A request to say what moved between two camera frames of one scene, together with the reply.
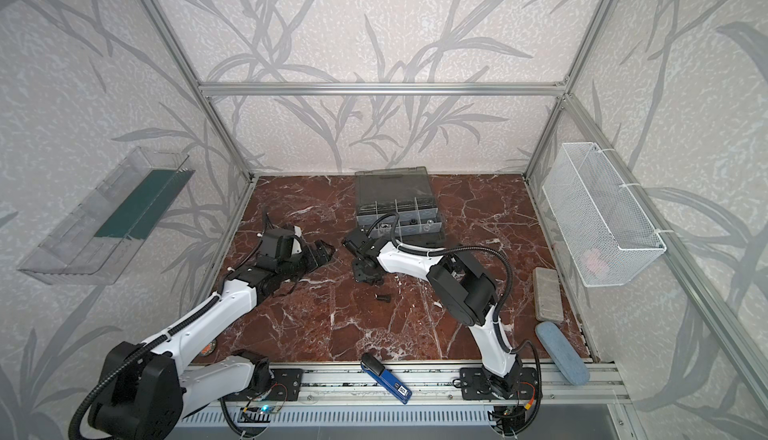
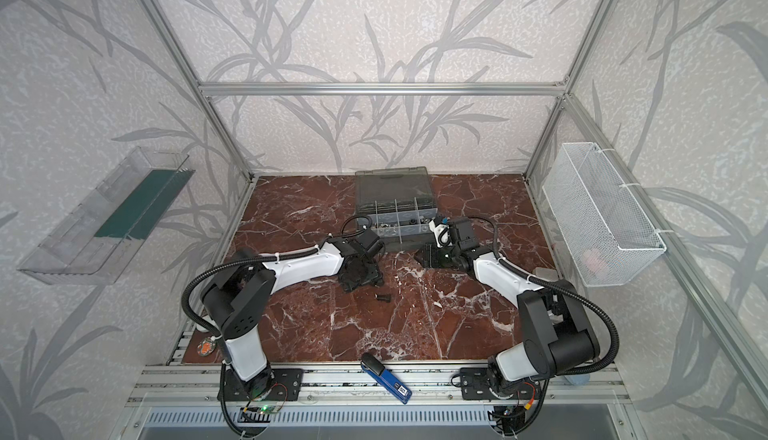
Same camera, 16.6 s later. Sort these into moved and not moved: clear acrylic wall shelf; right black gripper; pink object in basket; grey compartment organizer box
Moved: right black gripper
Not moved: pink object in basket; grey compartment organizer box; clear acrylic wall shelf
